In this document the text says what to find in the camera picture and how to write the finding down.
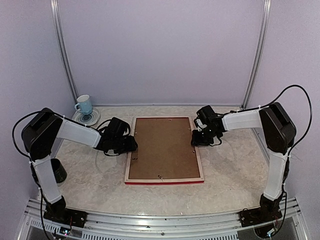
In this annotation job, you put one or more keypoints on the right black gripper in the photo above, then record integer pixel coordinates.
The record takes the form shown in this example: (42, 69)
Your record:
(195, 138)

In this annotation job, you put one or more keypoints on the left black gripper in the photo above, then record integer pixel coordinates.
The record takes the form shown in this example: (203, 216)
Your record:
(131, 145)

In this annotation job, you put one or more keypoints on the red wooden picture frame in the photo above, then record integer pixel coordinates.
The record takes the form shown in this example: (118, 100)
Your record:
(128, 172)

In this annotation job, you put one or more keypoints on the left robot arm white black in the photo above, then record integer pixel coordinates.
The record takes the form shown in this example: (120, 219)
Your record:
(39, 136)

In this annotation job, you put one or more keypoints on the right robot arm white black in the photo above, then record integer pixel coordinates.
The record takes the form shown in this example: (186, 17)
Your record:
(279, 134)

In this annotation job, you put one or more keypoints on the striped round plate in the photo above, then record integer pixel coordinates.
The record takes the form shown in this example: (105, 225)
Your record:
(90, 119)

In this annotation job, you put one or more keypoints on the light blue mug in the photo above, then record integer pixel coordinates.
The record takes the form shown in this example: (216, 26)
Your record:
(83, 105)

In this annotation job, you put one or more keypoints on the dark green mug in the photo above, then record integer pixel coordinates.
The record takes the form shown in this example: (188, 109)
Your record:
(59, 171)

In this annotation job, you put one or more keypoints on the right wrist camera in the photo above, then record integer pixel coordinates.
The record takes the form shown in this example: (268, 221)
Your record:
(198, 123)

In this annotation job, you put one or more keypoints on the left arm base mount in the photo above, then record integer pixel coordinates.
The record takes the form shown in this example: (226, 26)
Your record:
(70, 217)

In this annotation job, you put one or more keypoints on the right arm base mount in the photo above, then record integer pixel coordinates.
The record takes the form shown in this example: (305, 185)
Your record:
(255, 216)

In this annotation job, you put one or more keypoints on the aluminium front rail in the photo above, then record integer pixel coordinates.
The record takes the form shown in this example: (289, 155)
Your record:
(212, 226)

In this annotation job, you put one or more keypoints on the right aluminium corner post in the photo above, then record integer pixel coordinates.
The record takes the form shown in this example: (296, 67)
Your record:
(258, 53)

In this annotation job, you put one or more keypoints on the aluminium corner post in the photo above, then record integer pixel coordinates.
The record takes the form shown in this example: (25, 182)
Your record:
(54, 5)
(258, 53)

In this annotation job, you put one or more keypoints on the left aluminium corner post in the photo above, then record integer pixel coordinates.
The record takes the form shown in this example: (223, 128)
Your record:
(54, 5)

